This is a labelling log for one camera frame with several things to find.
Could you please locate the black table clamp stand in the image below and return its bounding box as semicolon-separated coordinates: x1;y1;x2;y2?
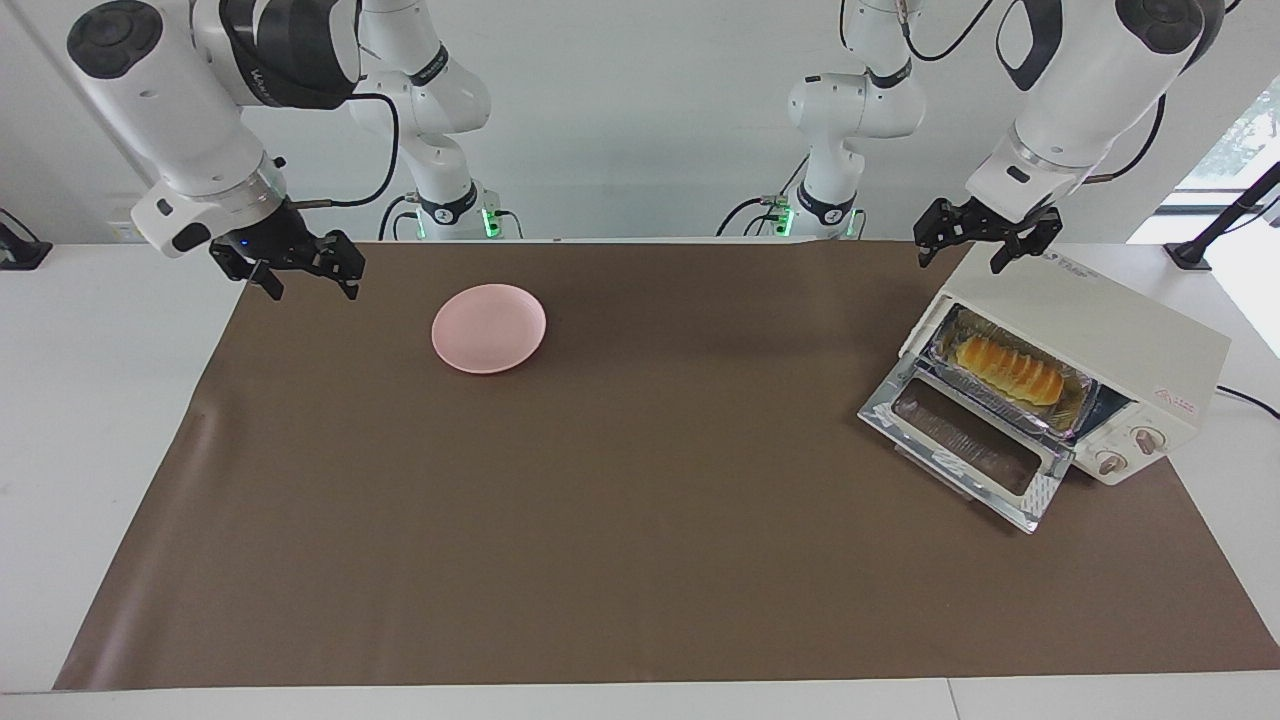
0;208;53;271

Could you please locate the black base cable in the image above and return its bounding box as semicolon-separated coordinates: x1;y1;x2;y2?
378;193;421;241
714;150;803;239

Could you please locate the pink round plate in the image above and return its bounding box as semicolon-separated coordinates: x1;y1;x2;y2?
431;283;548;375

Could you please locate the black left base cable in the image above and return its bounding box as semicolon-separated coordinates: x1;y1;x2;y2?
714;150;803;239

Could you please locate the window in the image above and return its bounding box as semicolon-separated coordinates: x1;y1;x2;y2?
1175;78;1280;196

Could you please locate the yellow sliced bread loaf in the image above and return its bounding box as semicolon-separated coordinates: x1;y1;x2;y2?
955;335;1066;406

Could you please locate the glass oven door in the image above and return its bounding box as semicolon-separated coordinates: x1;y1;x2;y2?
857;352;1076;535

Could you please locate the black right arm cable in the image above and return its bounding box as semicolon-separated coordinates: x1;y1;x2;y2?
285;93;401;209

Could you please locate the black oven power cord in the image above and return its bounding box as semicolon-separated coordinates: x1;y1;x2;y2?
1215;385;1280;421

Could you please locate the white wall power outlet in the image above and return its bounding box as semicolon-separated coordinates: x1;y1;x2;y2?
107;193;161;244

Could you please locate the brown table mat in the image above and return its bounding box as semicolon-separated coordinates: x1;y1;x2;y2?
53;240;1280;691

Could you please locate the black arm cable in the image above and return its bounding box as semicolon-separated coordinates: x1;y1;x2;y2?
285;93;401;209
900;0;1169;186

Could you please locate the black angled pole stand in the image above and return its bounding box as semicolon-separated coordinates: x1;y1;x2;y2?
1165;160;1280;271

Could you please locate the black right base cable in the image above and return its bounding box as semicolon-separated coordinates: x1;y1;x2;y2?
378;193;421;241

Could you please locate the aluminium foil tray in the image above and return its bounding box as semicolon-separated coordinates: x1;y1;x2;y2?
925;303;1099;441

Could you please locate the white wall cable conduit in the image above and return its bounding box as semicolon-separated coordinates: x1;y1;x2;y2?
8;0;71;73

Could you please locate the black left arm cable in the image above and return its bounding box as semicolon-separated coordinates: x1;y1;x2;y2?
900;0;1169;186

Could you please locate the white toaster oven body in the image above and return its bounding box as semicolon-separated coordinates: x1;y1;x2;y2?
900;240;1233;488

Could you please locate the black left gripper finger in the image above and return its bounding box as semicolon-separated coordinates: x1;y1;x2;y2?
916;200;958;269
990;210;1063;274

